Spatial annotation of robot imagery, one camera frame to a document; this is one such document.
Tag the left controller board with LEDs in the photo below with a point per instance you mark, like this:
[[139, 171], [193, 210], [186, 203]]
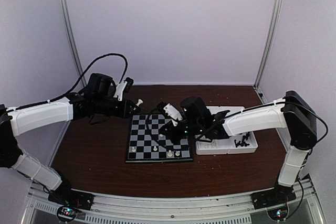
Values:
[[66, 214]]

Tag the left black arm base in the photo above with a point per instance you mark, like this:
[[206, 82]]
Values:
[[66, 196]]

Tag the white king chess piece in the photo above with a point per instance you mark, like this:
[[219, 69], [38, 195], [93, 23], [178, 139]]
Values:
[[170, 153]]

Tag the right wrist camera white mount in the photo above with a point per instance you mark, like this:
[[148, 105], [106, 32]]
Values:
[[169, 110]]

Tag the black chess pieces lower pile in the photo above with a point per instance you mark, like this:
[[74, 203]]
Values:
[[243, 142]]

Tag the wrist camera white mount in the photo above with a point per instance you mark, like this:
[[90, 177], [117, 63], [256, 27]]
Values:
[[169, 110], [122, 88]]

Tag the controller board with leds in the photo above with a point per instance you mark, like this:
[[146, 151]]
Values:
[[278, 214], [66, 214]]

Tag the aluminium front rail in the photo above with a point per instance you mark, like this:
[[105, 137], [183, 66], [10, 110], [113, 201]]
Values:
[[235, 208]]

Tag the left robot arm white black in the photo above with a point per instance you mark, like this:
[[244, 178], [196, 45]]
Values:
[[16, 121]]

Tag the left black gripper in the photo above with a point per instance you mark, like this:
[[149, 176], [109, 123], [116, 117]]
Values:
[[125, 113]]

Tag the right controller board with LEDs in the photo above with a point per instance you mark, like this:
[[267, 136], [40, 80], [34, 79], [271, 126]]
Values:
[[278, 214]]

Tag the right aluminium frame post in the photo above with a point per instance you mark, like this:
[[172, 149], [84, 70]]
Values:
[[276, 10]]

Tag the white chess pieces lower pile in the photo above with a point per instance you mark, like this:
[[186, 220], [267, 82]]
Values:
[[206, 145]]

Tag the left aluminium frame post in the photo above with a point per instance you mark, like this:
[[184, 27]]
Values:
[[71, 37]]

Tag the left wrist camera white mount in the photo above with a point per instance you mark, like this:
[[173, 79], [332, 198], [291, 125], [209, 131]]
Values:
[[122, 88]]

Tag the white divided plastic tray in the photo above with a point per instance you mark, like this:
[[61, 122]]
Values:
[[227, 146]]

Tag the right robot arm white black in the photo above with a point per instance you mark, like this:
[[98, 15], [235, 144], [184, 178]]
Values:
[[290, 112]]

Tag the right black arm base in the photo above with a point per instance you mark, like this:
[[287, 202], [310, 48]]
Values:
[[278, 195]]

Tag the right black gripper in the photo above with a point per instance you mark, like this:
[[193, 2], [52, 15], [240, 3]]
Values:
[[170, 133]]

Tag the black grey chess board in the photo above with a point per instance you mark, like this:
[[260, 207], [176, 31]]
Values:
[[146, 136]]

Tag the aluminium frame post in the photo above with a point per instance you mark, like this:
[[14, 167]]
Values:
[[276, 10], [71, 37]]

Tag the white queen chess piece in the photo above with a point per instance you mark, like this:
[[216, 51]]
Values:
[[139, 102]]

